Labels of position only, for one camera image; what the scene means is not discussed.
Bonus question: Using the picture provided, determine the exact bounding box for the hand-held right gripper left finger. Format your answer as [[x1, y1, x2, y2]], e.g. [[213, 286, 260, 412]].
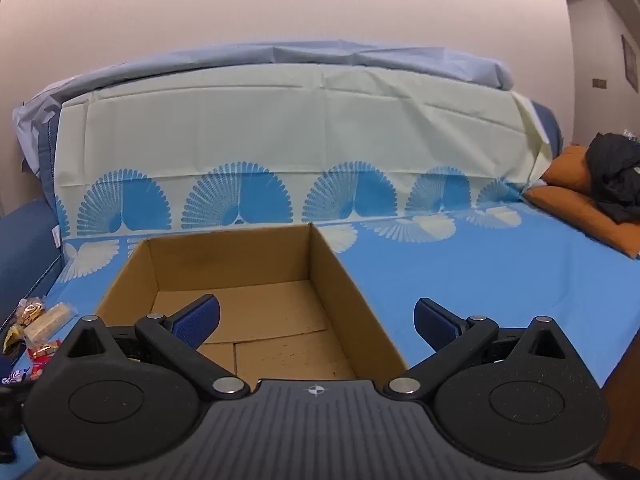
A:
[[62, 294, 252, 402]]

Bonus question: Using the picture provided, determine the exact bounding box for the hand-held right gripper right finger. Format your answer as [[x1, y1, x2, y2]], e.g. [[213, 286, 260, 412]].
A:
[[382, 297, 583, 402]]

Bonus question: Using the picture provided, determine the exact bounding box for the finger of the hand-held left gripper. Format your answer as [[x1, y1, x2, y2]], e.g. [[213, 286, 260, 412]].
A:
[[0, 385, 23, 463]]

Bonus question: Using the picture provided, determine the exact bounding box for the purple snack packet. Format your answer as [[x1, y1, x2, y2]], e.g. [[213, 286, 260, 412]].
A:
[[0, 367, 32, 387]]

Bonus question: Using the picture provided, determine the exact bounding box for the red candy wrapper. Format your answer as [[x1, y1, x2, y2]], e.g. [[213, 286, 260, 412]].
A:
[[27, 340, 62, 361]]

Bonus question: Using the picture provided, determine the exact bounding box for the yellow snack packet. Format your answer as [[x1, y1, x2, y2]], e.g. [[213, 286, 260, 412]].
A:
[[2, 324, 26, 353]]

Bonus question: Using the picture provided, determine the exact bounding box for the brown cardboard box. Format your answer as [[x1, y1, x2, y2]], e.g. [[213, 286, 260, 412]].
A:
[[94, 222, 412, 383]]

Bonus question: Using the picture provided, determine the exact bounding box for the white rice bar packet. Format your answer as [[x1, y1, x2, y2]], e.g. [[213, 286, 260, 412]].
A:
[[22, 303, 77, 347]]

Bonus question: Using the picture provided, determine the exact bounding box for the clear bag of brown pastries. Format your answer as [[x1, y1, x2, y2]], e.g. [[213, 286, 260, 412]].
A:
[[15, 297, 47, 326]]

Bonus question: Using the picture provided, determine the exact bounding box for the blue denim cushion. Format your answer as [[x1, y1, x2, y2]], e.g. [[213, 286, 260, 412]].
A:
[[0, 100, 565, 333]]

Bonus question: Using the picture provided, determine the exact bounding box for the orange pillow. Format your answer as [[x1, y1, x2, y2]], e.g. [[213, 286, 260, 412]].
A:
[[522, 185, 640, 260], [542, 145, 601, 193]]

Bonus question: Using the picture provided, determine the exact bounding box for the blue fan-print bed sheet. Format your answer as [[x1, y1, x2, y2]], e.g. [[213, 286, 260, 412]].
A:
[[0, 67, 640, 466]]

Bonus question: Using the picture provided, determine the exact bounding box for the black clothing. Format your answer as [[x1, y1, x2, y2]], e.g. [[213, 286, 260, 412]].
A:
[[586, 131, 640, 223]]

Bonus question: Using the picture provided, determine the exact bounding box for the light blue cloth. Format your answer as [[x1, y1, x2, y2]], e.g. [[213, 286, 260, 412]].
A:
[[12, 37, 516, 171]]

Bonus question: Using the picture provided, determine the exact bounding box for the framed wall picture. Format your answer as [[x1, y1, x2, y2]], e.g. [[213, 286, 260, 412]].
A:
[[621, 35, 638, 93]]

